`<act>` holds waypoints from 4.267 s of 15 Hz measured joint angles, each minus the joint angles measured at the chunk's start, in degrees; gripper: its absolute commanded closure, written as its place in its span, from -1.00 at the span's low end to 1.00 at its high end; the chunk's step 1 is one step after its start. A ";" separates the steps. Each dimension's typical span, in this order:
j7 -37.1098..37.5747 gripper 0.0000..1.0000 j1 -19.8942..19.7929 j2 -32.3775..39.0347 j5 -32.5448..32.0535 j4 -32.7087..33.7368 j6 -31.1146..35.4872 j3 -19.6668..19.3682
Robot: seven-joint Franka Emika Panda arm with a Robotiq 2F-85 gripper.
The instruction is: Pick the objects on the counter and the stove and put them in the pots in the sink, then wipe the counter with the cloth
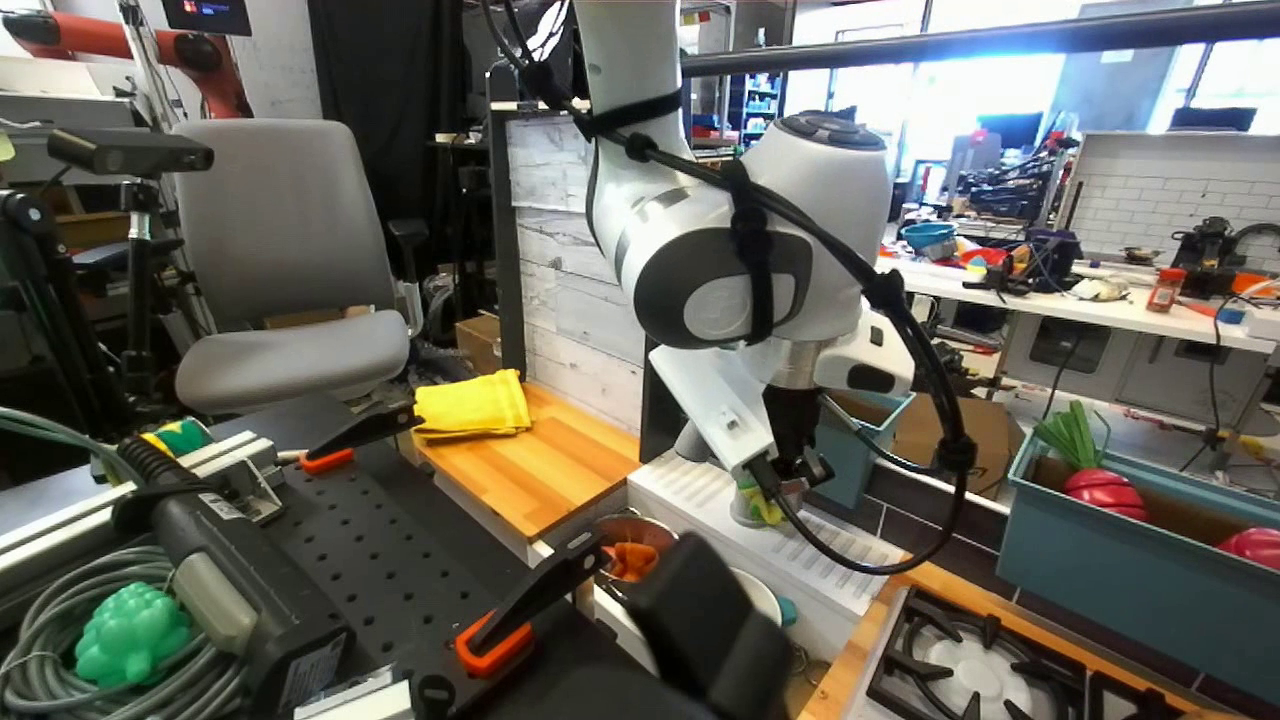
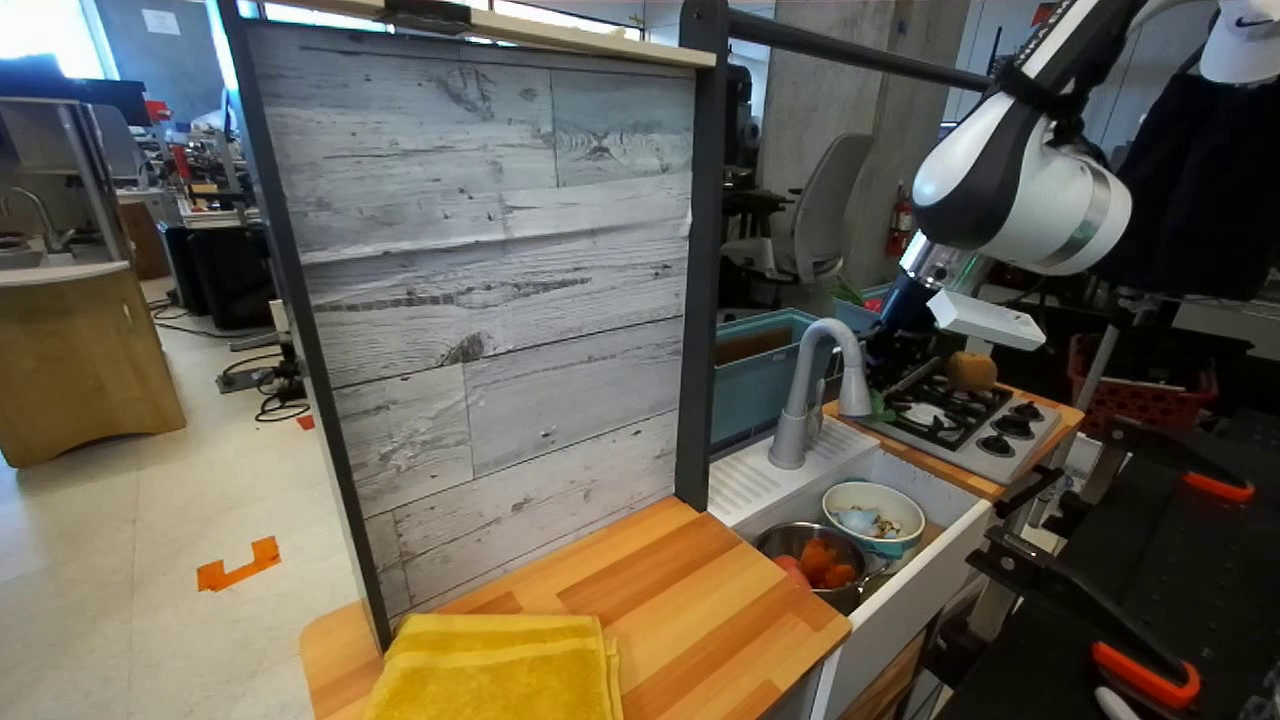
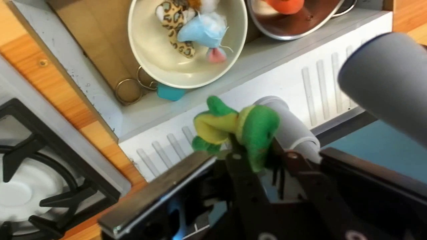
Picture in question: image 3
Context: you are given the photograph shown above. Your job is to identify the green yellow plush toy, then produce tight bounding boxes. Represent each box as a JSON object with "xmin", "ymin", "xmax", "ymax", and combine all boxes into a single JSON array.
[{"xmin": 191, "ymin": 95, "xmax": 282, "ymax": 175}]

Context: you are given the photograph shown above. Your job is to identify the stainless steel pot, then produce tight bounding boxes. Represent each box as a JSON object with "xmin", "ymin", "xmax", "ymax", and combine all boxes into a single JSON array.
[{"xmin": 245, "ymin": 0, "xmax": 361, "ymax": 43}]

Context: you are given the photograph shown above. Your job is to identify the orange plush toy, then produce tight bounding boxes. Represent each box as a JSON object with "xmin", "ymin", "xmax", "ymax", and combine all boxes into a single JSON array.
[{"xmin": 265, "ymin": 0, "xmax": 307, "ymax": 16}]

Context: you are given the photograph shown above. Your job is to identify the grey toy faucet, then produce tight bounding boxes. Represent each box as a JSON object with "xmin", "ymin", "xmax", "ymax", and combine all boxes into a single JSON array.
[{"xmin": 253, "ymin": 31, "xmax": 427, "ymax": 167}]

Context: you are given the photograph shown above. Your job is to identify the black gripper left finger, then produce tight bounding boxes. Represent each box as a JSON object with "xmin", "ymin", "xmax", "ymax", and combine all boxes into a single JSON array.
[{"xmin": 226, "ymin": 148, "xmax": 270, "ymax": 240}]

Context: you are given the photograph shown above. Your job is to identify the leopard print plush toy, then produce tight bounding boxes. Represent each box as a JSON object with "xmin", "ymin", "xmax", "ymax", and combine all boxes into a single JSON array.
[{"xmin": 155, "ymin": 0, "xmax": 198, "ymax": 60}]

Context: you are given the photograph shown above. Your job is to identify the wooden stove counter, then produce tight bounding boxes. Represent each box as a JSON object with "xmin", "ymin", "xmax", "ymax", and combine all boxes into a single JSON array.
[{"xmin": 0, "ymin": 0, "xmax": 150, "ymax": 240}]

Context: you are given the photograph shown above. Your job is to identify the light blue plush toy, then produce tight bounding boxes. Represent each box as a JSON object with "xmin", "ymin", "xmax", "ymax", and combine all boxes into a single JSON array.
[{"xmin": 176, "ymin": 0, "xmax": 231, "ymax": 64}]

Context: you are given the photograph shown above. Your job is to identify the white enamel pot teal rim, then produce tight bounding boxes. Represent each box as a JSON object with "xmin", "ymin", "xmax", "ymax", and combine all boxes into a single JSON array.
[{"xmin": 127, "ymin": 0, "xmax": 250, "ymax": 103}]

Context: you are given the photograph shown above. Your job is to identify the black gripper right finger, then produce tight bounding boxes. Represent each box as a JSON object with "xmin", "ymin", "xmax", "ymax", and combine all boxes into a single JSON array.
[{"xmin": 273, "ymin": 142, "xmax": 354, "ymax": 240}]

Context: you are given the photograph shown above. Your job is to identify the white toy sink unit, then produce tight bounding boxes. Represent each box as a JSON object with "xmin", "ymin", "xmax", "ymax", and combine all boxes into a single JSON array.
[{"xmin": 7, "ymin": 0, "xmax": 395, "ymax": 184}]

